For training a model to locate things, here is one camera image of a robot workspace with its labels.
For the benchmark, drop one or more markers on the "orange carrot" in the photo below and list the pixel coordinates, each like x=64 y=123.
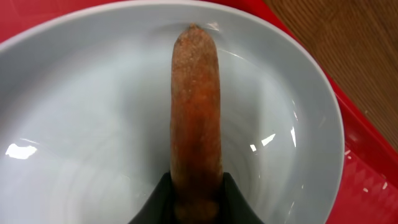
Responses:
x=195 y=134

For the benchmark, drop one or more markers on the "light blue plate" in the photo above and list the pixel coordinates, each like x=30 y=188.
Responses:
x=85 y=115

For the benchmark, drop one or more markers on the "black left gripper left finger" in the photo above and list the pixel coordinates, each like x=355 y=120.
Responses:
x=159 y=208

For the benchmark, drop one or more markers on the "red serving tray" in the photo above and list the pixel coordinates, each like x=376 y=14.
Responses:
x=368 y=190

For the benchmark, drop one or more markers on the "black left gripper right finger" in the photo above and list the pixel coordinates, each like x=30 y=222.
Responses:
x=234 y=209

